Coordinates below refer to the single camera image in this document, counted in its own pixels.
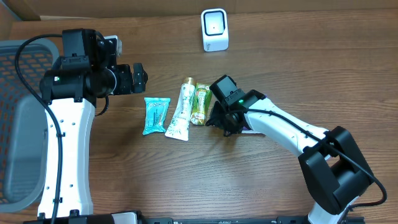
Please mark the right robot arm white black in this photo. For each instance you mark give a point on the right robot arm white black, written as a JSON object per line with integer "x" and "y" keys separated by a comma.
{"x": 335, "y": 171}

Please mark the grey plastic mesh basket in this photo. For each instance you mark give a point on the grey plastic mesh basket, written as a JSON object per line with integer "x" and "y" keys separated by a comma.
{"x": 23, "y": 138}

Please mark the green yellow snack pouch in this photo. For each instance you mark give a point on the green yellow snack pouch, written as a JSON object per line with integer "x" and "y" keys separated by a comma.
{"x": 201, "y": 103}

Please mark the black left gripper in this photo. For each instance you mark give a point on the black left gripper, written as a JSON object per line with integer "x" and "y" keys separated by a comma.
{"x": 129, "y": 86}

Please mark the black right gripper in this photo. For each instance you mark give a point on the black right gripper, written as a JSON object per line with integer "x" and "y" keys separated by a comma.
{"x": 219, "y": 120}

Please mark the white barcode scanner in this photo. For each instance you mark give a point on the white barcode scanner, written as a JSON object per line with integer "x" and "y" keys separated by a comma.
{"x": 214, "y": 27}

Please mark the white green cosmetic tube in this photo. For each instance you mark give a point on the white green cosmetic tube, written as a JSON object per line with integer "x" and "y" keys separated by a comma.
{"x": 179, "y": 125}

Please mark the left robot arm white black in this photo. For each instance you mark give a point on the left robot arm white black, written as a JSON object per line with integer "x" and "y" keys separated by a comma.
{"x": 87, "y": 70}

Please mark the teal wet wipes pack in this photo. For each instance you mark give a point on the teal wet wipes pack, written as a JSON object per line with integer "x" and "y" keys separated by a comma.
{"x": 156, "y": 111}

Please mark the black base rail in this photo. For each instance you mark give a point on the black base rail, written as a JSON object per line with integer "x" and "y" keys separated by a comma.
{"x": 136, "y": 217}

